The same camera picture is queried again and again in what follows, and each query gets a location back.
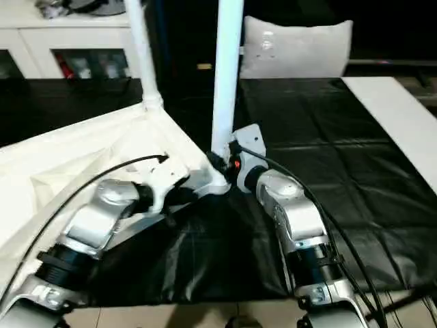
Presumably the white plastic table leg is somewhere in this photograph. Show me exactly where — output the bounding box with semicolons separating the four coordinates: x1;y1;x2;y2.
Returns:
124;0;164;110
210;0;245;185

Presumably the white plastic table top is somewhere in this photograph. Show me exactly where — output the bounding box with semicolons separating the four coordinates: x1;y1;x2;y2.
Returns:
0;102;233;298

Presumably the black mat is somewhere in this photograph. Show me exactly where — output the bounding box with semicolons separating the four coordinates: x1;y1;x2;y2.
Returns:
0;77;437;305

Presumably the black case with gold label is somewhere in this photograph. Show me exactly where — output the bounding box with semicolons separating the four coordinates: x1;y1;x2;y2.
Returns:
146;0;246;86

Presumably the grey pillow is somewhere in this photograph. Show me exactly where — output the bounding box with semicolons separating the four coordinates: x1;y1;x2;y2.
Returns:
238;15;354;79

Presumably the white flat board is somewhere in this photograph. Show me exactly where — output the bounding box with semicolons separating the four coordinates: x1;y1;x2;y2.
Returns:
341;77;437;194

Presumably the white glass-door cabinet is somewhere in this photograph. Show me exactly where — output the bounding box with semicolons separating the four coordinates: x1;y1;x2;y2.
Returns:
0;0;144;79

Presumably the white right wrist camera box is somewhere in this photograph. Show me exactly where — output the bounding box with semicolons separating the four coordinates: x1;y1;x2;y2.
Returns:
231;124;269;194

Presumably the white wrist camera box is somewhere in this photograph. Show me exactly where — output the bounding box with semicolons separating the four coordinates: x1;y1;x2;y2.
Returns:
135;155;191;215
231;124;269;194

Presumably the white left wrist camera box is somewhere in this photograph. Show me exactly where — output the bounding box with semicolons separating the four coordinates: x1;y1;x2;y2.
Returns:
135;155;191;215

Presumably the black metal table frame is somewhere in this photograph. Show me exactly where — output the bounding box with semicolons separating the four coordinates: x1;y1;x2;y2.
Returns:
368;283;437;318

